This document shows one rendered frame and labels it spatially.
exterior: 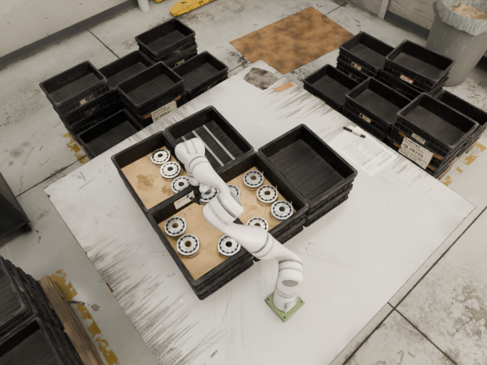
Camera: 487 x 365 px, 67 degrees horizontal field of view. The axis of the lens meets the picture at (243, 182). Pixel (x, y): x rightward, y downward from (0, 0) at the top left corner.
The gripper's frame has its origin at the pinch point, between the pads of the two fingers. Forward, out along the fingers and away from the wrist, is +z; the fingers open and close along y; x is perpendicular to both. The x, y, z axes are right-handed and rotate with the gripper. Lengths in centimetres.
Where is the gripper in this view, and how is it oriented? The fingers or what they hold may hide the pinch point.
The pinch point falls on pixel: (202, 198)
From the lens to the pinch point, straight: 159.7
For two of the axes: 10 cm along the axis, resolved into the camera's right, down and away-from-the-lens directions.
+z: 0.6, 5.9, 8.1
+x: 7.8, 4.7, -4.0
